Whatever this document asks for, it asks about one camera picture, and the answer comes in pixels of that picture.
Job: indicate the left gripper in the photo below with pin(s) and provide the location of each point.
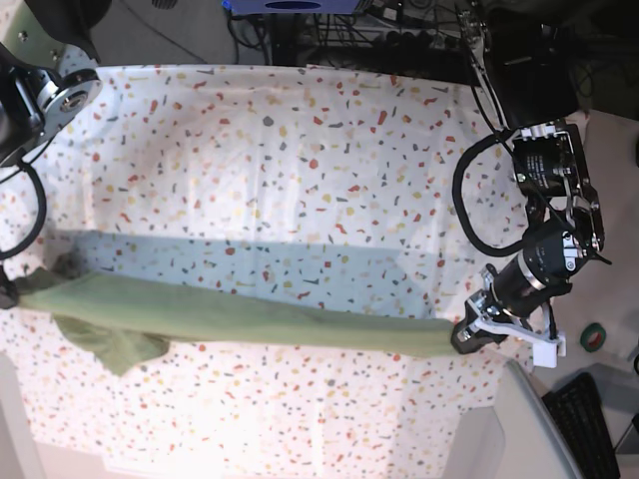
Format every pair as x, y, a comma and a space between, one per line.
533, 277

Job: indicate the green t-shirt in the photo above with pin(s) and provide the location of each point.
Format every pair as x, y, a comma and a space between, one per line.
126, 321

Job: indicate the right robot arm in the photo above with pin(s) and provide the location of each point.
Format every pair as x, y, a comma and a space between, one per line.
48, 76

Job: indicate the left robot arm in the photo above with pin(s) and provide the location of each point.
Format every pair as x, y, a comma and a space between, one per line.
520, 62

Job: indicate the white plastic bin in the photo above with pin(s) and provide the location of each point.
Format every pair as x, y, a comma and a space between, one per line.
513, 438

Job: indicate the black keyboard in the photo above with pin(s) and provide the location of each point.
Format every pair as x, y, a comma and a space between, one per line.
576, 410

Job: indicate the terrazzo patterned tablecloth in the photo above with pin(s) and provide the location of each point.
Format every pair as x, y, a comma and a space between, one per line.
319, 188

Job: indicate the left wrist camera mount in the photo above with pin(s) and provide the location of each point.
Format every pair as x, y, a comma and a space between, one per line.
539, 329

